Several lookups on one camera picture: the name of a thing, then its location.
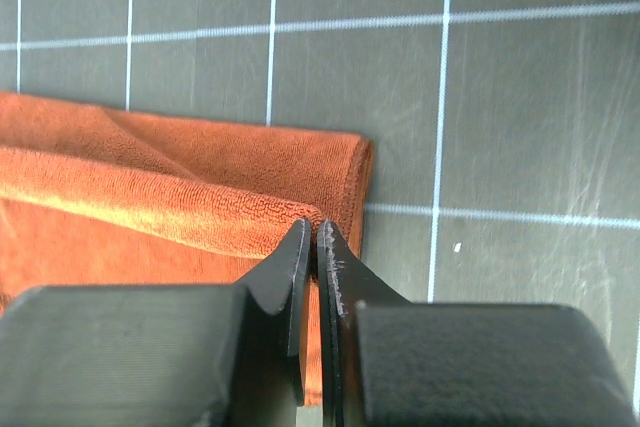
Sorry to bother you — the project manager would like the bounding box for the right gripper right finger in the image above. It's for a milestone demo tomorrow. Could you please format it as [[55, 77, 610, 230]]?
[[317, 221, 637, 426]]

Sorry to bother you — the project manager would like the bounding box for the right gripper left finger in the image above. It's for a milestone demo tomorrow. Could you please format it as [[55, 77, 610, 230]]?
[[1, 219, 312, 426]]

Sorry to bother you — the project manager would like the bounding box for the brown towel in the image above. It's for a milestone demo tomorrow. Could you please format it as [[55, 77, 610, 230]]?
[[0, 90, 376, 407]]

